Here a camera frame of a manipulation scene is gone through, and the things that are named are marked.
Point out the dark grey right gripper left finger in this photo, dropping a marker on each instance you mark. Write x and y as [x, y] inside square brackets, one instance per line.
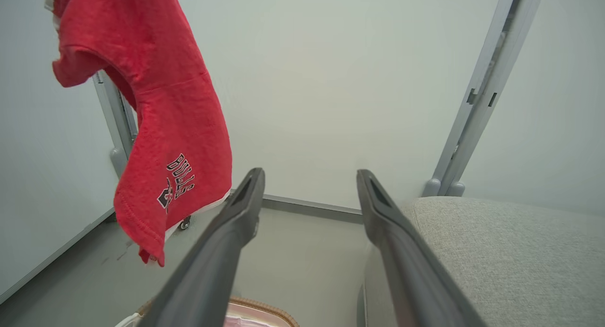
[208, 270]

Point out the grey double partition post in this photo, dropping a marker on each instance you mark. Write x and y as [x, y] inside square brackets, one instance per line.
[477, 109]

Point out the white plastic bag liner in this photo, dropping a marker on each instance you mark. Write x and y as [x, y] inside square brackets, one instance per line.
[250, 320]

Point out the red Bulls basketball jersey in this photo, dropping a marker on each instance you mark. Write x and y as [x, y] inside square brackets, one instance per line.
[165, 105]

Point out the grey fabric sofa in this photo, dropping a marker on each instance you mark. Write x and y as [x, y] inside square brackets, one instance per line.
[520, 261]

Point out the white laundry basket brown rim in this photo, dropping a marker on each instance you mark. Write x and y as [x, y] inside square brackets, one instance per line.
[279, 313]

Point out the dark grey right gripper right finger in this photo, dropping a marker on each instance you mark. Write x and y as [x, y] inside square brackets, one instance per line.
[411, 270]

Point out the black caster wheel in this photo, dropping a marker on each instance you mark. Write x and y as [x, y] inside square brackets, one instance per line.
[185, 223]

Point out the grey partition post with foot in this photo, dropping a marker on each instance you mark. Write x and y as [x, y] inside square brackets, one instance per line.
[116, 124]

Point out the grey partition bottom rail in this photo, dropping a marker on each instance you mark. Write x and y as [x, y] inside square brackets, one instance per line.
[307, 206]

